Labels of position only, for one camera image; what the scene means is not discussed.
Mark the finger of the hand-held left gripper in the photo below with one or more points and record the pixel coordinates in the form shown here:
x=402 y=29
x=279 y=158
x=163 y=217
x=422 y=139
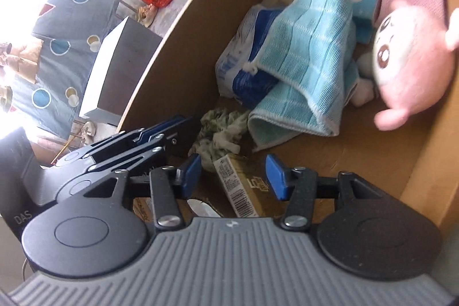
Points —
x=136 y=161
x=179 y=137

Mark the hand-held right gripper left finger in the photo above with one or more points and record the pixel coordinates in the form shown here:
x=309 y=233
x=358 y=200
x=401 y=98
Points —
x=190 y=171

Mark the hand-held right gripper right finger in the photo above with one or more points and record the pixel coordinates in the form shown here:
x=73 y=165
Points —
x=276 y=177

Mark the gold cardboard carton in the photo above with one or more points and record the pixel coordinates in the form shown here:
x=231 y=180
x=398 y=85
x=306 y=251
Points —
x=244 y=184

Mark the green floral scrunchie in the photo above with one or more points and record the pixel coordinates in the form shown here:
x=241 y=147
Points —
x=218 y=130

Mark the brown cardboard box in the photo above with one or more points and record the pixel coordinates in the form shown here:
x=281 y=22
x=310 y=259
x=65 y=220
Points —
x=340 y=155

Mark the blue and white tissue packet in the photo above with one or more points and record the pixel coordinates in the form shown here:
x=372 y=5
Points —
x=236 y=55

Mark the light blue checked towel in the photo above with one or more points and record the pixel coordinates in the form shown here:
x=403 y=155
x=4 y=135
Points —
x=308 y=58

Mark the pink plush toy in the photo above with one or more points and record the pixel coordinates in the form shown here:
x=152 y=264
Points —
x=412 y=58

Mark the white and grey carton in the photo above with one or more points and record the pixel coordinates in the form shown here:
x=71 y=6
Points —
x=107 y=69

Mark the blue blanket with circles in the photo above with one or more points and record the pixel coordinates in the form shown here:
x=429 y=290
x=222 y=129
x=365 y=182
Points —
x=71 y=22

